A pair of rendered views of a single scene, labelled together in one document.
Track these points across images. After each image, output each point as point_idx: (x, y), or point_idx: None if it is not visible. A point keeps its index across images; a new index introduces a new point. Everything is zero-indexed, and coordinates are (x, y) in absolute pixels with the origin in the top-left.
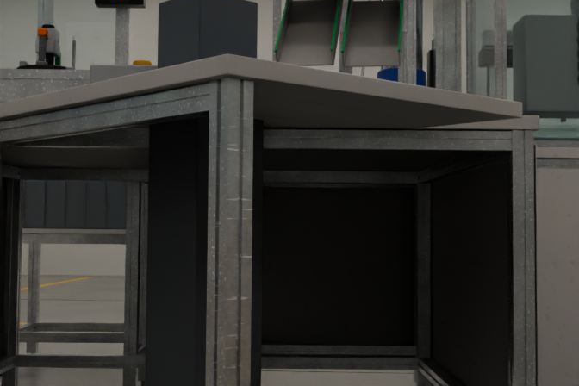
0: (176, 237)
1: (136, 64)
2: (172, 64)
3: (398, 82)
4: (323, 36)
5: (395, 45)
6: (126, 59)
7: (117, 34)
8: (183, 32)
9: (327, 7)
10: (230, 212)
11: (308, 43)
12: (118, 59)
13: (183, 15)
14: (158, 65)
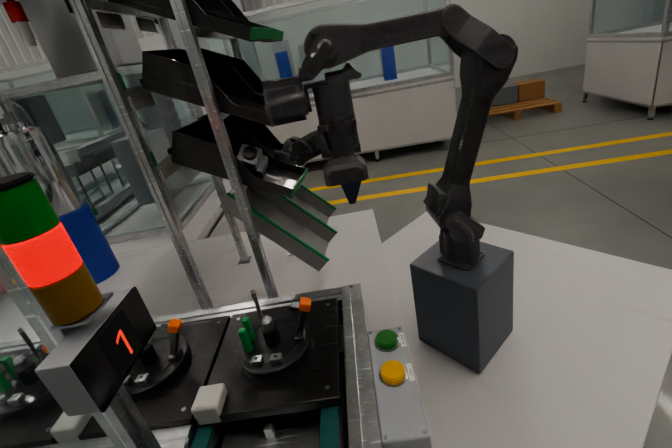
0: None
1: (404, 376)
2: (493, 329)
3: (527, 234)
4: (291, 225)
5: (307, 205)
6: (148, 428)
7: (120, 413)
8: (501, 296)
9: (249, 197)
10: None
11: (297, 237)
12: (141, 442)
13: (501, 281)
14: (480, 343)
